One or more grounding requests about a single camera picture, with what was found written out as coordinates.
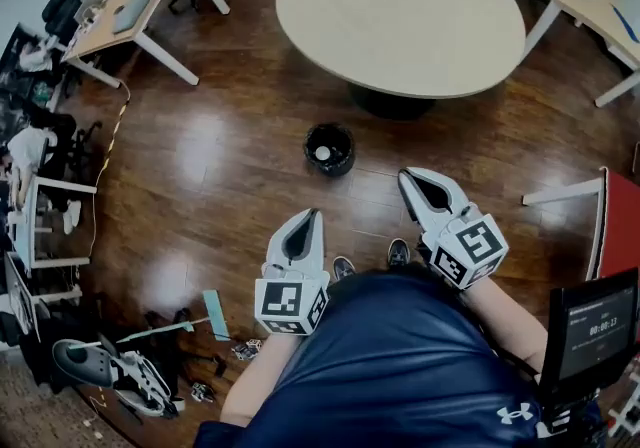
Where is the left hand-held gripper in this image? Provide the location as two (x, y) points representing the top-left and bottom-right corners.
(253, 207), (332, 338)

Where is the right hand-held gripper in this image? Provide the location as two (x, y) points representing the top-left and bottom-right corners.
(397, 165), (511, 292)

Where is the black trash bin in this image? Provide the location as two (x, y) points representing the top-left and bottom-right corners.
(304, 122), (357, 179)

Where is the person's left forearm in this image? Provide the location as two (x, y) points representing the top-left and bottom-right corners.
(218, 332), (302, 428)

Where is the person's right forearm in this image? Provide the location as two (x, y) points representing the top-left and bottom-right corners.
(466, 277), (550, 376)

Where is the person's left grey shoe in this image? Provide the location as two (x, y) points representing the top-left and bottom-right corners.
(332, 255), (358, 283)

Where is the person's grey shoe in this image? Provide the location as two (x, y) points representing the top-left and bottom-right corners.
(387, 237), (413, 268)
(332, 255), (358, 283)

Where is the person's right grey shoe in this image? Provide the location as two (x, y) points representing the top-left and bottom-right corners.
(387, 237), (413, 268)

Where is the teal flat mop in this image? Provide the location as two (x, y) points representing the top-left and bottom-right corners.
(116, 288), (232, 346)

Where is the spare gripper on floor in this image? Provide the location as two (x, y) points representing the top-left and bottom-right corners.
(190, 381), (217, 403)
(231, 337), (265, 361)

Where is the white table leg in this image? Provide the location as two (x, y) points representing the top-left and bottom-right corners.
(521, 178), (605, 207)

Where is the person's navy shirt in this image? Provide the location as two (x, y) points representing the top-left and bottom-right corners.
(193, 269), (604, 448)

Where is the round beige table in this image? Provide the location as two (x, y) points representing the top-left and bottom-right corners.
(274, 0), (528, 120)

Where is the red panel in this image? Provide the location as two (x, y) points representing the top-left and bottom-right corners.
(586, 167), (640, 283)

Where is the chest-mounted black screen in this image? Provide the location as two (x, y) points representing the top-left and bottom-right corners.
(538, 267), (640, 396)

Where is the grey clog shoe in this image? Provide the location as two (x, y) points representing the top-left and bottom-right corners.
(51, 338), (116, 388)

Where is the grey laptop sleeve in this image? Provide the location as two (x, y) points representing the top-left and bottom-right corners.
(111, 0), (161, 36)

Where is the yellow black cable cover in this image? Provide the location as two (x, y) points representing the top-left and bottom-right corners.
(96, 79), (133, 183)

